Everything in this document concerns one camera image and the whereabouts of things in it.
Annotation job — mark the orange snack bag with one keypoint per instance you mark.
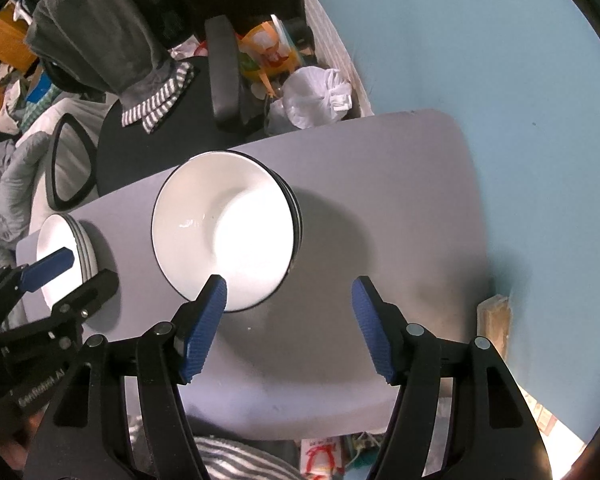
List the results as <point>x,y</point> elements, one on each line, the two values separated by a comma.
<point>270,50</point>

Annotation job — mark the white bowl with black rim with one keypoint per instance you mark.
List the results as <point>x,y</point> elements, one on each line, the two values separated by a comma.
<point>220,230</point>
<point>301,227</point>
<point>294,205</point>

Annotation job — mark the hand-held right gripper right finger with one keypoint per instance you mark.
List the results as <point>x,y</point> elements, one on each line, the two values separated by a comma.
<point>372,330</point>

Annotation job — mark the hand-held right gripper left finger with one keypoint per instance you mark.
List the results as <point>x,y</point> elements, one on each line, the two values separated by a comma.
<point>207,330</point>

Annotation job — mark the person's left forearm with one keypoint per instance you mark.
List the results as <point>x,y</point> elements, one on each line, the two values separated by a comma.
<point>15,450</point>

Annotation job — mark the grey striped cloth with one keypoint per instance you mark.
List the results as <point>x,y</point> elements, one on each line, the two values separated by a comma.
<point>240,460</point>

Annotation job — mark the white plastic bag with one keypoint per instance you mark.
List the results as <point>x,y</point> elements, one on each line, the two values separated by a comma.
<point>310,95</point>

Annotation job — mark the grey puffer jacket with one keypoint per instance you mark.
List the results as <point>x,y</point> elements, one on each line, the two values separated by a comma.
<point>15,175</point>

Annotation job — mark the wooden block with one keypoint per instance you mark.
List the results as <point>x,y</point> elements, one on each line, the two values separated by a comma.
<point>495,325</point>

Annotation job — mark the grey garment with striped cuffs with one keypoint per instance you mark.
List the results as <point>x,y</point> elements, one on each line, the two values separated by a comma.
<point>105,25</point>

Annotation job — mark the light grey bedding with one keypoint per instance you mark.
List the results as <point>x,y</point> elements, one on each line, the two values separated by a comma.
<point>82,107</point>

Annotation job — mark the green checkered cloth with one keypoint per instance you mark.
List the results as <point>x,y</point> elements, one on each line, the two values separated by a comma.
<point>37,102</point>

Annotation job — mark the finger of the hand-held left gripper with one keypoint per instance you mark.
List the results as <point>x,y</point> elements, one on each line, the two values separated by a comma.
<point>97,285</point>
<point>50,265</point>

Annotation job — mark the printed cardboard box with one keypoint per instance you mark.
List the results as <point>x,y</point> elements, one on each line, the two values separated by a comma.
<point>545,420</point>

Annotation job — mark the wooden furniture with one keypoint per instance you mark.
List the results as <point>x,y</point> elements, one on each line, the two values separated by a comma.
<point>5,40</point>

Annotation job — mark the red and white packet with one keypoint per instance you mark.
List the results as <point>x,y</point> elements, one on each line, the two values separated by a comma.
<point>320,457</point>

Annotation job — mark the black office chair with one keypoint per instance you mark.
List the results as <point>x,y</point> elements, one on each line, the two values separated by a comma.
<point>145,140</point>

